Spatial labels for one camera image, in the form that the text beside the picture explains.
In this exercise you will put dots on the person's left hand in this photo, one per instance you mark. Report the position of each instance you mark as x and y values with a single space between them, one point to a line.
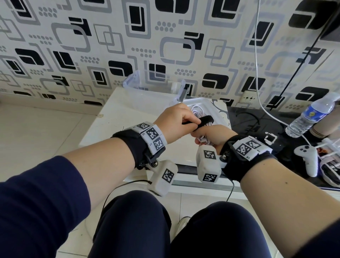
175 122

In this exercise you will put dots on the person's right hand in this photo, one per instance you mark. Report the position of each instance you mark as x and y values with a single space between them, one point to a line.
217 135

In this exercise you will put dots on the white box lid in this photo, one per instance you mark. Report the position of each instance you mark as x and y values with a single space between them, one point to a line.
217 106

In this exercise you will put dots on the clear plastic storage box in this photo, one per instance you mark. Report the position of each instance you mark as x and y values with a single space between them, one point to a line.
140 82

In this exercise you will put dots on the person's right forearm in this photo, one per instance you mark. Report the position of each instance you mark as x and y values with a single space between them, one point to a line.
287 202

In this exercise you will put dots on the person's left forearm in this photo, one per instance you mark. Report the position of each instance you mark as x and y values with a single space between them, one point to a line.
106 167

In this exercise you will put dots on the person's right leg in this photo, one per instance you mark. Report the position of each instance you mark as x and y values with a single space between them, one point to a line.
217 234

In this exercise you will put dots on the person's left leg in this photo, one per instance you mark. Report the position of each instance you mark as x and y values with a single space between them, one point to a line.
132 228

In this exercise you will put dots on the white plug adapter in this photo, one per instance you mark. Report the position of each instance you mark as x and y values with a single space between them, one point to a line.
175 86

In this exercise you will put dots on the white low table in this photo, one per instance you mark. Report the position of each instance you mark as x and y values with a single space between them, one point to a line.
117 114

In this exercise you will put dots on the black glass top cabinet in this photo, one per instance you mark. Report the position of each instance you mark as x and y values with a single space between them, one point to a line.
287 170

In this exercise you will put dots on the white shoe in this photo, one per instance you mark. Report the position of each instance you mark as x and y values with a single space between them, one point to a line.
182 223

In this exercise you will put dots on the white game controller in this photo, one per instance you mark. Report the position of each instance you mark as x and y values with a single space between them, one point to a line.
309 159

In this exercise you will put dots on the clear plastic water bottle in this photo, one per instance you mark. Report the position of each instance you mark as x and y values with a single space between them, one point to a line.
310 114

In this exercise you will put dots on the white headset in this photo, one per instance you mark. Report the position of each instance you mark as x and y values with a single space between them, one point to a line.
332 170

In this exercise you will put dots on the dark blue right sleeve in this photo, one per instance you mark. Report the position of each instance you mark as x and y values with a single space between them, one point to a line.
321 242

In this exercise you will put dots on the dark blue sleeve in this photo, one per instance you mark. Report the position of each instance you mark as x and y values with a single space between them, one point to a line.
321 242
39 212

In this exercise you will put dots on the dark blue left sleeve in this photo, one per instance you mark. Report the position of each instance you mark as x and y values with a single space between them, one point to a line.
39 212

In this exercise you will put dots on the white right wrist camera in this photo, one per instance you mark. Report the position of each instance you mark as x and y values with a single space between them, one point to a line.
208 164

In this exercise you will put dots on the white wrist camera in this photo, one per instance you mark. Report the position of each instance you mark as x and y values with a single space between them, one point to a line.
164 178
208 164

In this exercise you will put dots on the white wall socket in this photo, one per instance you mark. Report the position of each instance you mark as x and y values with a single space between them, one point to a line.
248 98

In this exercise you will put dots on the small white frame clip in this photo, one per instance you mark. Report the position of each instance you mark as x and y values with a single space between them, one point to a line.
273 137

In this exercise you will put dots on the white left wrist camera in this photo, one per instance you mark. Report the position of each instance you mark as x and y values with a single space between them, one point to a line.
164 178

